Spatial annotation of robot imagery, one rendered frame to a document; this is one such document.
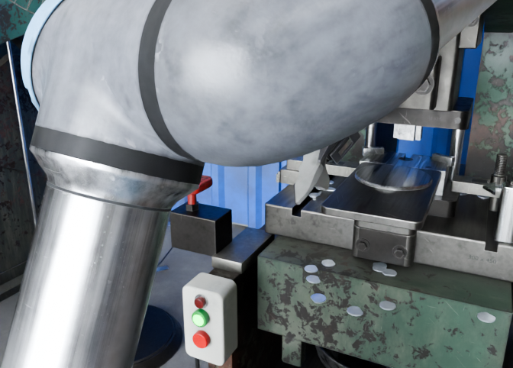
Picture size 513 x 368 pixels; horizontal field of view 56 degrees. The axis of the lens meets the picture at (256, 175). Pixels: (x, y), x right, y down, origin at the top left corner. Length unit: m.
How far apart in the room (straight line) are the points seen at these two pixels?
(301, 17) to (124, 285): 0.20
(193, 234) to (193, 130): 0.62
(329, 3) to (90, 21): 0.14
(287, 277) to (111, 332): 0.53
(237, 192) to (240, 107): 2.21
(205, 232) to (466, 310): 0.43
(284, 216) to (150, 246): 0.58
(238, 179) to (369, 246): 1.65
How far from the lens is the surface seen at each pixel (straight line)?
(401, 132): 0.92
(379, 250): 0.83
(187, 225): 0.87
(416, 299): 0.79
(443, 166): 0.93
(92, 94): 0.30
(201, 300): 0.78
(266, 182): 2.36
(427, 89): 0.81
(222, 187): 2.47
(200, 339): 0.82
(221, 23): 0.25
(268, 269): 0.84
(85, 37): 0.31
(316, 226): 0.88
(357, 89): 0.26
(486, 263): 0.85
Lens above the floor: 1.03
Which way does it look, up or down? 18 degrees down
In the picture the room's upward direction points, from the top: straight up
